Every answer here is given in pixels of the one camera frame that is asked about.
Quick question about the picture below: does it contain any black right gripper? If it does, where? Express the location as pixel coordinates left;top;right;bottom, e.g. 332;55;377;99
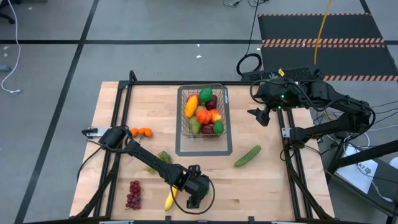
247;98;280;127

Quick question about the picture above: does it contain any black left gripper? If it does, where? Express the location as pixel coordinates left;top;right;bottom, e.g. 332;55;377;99
183;174;211;209

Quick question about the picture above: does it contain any yellow banana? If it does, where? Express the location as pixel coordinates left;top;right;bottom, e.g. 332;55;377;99
164;186;179;212

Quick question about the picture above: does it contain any red yellow peach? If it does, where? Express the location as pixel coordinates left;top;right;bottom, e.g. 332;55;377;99
210;108;223;124

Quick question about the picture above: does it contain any green cucumber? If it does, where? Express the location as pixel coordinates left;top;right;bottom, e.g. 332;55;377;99
233;144;262;168

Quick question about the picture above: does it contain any dark red glossy fruit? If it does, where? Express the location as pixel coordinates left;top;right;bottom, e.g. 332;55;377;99
200;123;216;135
205;95;218;111

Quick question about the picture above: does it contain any orange persimmon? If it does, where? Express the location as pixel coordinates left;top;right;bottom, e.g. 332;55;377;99
195;108;213;125

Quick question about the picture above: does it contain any green grape bunch with leaf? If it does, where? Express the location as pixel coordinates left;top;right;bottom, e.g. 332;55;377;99
145;151;174;175

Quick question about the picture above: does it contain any red grape bunch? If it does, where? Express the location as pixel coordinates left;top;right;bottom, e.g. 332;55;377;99
125;180;142;211

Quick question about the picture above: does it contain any green pear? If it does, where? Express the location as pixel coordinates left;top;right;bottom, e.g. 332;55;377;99
187;116;203;136

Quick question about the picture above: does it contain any yellow orange mango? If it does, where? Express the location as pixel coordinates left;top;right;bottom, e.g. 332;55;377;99
185;95;199;119

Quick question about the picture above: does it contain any orange tangerine cluster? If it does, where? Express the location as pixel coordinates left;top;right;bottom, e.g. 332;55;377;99
130;126;154;143

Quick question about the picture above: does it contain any black hazard striped floor mat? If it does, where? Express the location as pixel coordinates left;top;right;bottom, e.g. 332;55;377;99
257;12;398;82

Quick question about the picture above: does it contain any white labelled sheet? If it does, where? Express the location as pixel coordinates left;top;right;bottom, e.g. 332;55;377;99
335;158;379;195

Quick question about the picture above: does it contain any grey box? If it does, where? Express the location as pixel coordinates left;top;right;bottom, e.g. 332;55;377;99
81;126;109;138

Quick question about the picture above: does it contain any black office chair base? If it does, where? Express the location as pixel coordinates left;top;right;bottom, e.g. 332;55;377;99
0;0;16;25

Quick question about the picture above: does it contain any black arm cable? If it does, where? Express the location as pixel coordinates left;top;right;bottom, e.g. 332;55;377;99
169;177;216;215

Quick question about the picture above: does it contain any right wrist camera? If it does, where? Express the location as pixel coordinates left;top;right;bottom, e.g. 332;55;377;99
259;79;289;100

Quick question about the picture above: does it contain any gold wire basket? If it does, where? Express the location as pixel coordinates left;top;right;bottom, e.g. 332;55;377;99
177;83;228;139

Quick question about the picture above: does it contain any black hanging cable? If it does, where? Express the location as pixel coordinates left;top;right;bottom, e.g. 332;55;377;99
235;0;263;78

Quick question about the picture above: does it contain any yellow hanging cord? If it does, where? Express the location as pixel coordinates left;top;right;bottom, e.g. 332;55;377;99
313;0;333;65

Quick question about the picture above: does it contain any white floor cable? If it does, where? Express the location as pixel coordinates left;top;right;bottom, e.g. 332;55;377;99
0;0;23;94

